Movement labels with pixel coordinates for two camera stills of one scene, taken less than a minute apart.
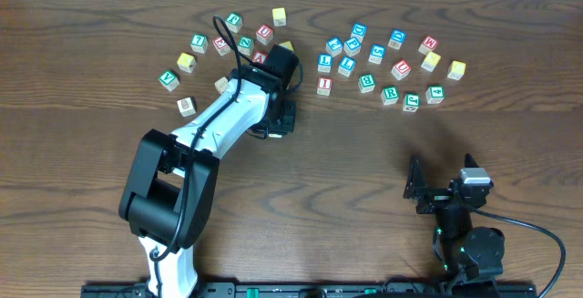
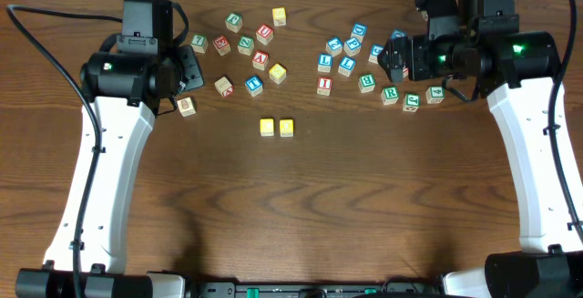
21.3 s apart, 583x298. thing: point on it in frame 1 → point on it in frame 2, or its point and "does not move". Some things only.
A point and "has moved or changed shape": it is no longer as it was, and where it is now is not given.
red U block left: [264, 34] does not move
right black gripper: [437, 199] → [396, 58]
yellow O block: [288, 45] has moved or changed shape
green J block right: [412, 102] does not move
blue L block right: [346, 66] does not move
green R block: [390, 95] does not move
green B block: [366, 83] does not move
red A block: [260, 56] does not move
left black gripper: [282, 118] → [191, 67]
